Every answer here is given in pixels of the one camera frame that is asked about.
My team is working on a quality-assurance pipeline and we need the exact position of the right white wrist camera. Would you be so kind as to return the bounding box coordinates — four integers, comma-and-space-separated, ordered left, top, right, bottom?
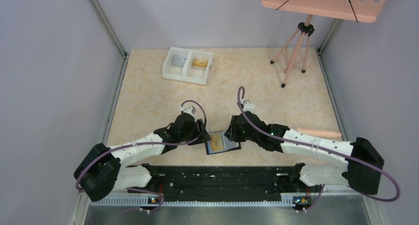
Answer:
241, 100, 256, 113

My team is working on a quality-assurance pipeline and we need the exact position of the orange card in tray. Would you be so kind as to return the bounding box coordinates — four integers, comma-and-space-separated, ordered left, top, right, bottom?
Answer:
192, 58, 209, 69

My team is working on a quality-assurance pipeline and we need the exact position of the silver card in tray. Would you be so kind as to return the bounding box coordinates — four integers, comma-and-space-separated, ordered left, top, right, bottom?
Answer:
171, 54, 187, 68

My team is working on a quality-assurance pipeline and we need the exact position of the orange credit card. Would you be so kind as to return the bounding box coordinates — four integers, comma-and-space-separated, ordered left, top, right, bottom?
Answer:
209, 133, 224, 153

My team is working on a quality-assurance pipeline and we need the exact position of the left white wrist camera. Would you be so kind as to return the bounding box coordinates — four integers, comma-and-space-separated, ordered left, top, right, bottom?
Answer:
179, 106, 196, 117

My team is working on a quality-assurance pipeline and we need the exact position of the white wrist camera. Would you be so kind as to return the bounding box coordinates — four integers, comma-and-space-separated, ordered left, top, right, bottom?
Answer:
241, 100, 256, 113
179, 106, 196, 117

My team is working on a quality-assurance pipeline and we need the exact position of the pink tripod stand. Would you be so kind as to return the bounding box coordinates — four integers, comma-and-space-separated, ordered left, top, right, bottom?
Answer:
270, 14, 315, 88

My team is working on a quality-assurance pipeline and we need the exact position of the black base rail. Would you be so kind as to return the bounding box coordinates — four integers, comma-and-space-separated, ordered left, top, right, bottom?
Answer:
144, 164, 321, 202

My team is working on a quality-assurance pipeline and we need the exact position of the white two-compartment tray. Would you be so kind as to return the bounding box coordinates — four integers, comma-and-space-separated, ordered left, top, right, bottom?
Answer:
162, 47, 213, 85

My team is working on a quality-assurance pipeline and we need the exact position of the pink perforated board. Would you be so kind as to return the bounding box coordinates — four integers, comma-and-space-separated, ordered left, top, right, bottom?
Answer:
261, 0, 386, 23

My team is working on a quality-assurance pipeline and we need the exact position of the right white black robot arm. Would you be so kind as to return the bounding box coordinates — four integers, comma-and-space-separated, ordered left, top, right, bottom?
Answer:
224, 111, 384, 195

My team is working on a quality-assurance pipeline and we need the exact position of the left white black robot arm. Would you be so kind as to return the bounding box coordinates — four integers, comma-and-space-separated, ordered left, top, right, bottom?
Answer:
74, 112, 210, 202

